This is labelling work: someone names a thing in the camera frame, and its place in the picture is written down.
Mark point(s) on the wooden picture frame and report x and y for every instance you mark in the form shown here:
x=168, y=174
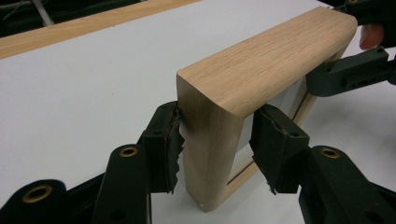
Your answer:
x=249, y=71

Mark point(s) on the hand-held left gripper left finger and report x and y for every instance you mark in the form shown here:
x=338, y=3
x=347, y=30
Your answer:
x=162, y=155

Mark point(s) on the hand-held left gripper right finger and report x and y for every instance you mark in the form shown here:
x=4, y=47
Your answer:
x=280, y=149

